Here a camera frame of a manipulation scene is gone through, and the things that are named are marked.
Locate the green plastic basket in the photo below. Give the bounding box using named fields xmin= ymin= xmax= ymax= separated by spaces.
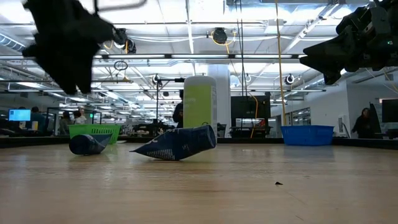
xmin=68 ymin=124 xmax=123 ymax=145

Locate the blue plastic basket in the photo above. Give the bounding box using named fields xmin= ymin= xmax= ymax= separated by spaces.
xmin=280 ymin=125 xmax=335 ymax=147

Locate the black wall monitor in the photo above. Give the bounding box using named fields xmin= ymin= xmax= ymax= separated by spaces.
xmin=381 ymin=98 xmax=398 ymax=124

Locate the white-lidded green wipes canister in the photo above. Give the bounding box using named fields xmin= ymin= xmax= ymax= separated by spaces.
xmin=183 ymin=75 xmax=218 ymax=139

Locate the black equipment cart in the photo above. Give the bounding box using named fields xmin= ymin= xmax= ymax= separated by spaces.
xmin=230 ymin=95 xmax=272 ymax=138

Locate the black aluminium table frame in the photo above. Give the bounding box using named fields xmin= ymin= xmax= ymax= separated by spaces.
xmin=0 ymin=135 xmax=398 ymax=151

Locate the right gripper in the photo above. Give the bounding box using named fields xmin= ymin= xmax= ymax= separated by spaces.
xmin=300 ymin=0 xmax=398 ymax=86

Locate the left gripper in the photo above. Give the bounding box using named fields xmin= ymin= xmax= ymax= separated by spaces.
xmin=21 ymin=0 xmax=114 ymax=95

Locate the small dark blue bag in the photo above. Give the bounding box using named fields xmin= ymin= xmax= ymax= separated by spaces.
xmin=68 ymin=133 xmax=113 ymax=156

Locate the black cable ring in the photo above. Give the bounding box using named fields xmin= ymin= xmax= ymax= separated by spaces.
xmin=113 ymin=60 xmax=129 ymax=72

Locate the dark blue snack bag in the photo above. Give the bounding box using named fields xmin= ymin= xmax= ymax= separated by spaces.
xmin=129 ymin=124 xmax=217 ymax=162

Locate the person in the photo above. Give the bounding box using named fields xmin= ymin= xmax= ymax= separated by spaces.
xmin=73 ymin=107 xmax=88 ymax=125
xmin=172 ymin=89 xmax=185 ymax=129
xmin=30 ymin=106 xmax=46 ymax=135
xmin=58 ymin=111 xmax=74 ymax=135
xmin=351 ymin=107 xmax=373 ymax=139

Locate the lit blue computer monitor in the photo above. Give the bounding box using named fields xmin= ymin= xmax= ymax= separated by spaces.
xmin=8 ymin=108 xmax=32 ymax=122

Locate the black boom stand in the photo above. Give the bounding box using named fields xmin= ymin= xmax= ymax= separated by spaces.
xmin=154 ymin=77 xmax=186 ymax=133

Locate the black background robot rig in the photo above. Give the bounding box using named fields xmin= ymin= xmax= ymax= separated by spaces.
xmin=132 ymin=123 xmax=175 ymax=138

